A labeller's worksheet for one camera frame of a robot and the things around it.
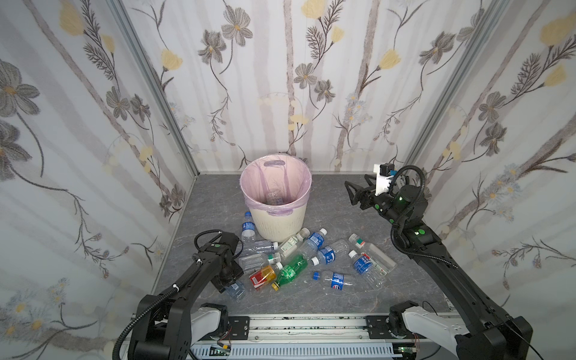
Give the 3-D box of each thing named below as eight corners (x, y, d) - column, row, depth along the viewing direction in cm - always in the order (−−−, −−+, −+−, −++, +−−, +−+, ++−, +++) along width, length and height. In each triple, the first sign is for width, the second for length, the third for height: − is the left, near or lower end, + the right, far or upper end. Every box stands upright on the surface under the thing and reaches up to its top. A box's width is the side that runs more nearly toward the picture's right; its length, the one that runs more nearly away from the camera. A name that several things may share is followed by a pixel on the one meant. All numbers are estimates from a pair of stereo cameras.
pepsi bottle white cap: (374, 291, 83) (379, 287, 79) (343, 260, 91) (346, 255, 87) (385, 279, 86) (390, 274, 82) (354, 250, 94) (357, 244, 90)
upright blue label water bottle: (241, 245, 96) (239, 239, 91) (245, 218, 104) (244, 211, 100) (254, 245, 96) (253, 239, 91) (258, 218, 104) (256, 211, 100)
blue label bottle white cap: (306, 263, 91) (307, 257, 86) (296, 253, 93) (296, 247, 89) (330, 239, 98) (332, 233, 93) (320, 231, 100) (322, 224, 96)
